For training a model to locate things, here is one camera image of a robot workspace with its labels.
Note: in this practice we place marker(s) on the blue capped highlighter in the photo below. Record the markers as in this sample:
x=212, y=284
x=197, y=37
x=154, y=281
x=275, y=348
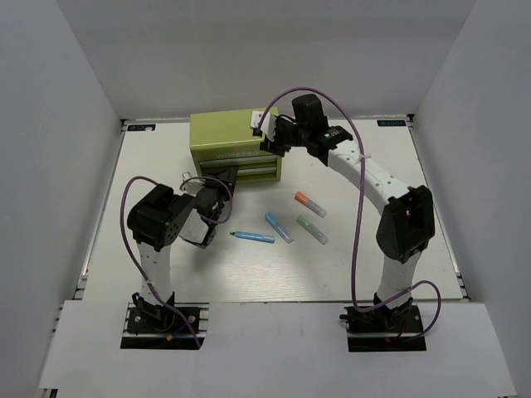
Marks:
x=279, y=228

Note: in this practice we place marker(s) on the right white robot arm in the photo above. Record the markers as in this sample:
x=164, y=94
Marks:
x=407, y=220

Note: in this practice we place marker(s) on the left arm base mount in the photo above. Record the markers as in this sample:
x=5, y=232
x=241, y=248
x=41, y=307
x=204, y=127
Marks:
x=153, y=327

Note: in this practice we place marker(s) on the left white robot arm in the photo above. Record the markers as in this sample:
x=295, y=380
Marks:
x=163, y=216

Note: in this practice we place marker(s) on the drawer of chest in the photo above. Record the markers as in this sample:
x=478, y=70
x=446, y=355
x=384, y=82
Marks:
x=218, y=161

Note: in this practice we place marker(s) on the blue uncapped highlighter pen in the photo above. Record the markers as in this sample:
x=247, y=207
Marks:
x=246, y=235

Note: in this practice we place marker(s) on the blue corner label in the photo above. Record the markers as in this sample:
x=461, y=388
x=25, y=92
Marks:
x=391, y=123
x=141, y=127

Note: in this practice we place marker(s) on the orange capped highlighter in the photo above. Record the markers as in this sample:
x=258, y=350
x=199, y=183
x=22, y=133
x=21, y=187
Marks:
x=310, y=204

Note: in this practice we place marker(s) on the green capped highlighter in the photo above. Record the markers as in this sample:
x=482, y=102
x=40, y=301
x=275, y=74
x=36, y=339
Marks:
x=312, y=229

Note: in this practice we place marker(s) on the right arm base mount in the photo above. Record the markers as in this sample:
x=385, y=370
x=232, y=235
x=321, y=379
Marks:
x=385, y=330

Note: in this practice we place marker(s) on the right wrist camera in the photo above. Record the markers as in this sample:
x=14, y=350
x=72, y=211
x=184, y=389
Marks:
x=263, y=125

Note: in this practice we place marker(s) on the left blue corner label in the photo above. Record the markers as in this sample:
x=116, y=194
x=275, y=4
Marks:
x=141, y=127

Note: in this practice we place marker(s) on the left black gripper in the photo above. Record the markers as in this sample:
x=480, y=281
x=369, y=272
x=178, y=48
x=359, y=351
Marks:
x=227, y=175

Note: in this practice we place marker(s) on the green metal drawer chest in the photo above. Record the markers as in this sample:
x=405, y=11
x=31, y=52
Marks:
x=228, y=132

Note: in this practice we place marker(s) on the right blue corner label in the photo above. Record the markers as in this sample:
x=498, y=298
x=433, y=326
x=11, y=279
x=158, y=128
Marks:
x=391, y=123

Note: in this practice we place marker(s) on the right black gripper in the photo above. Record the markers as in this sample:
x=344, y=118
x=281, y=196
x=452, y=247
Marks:
x=276, y=147

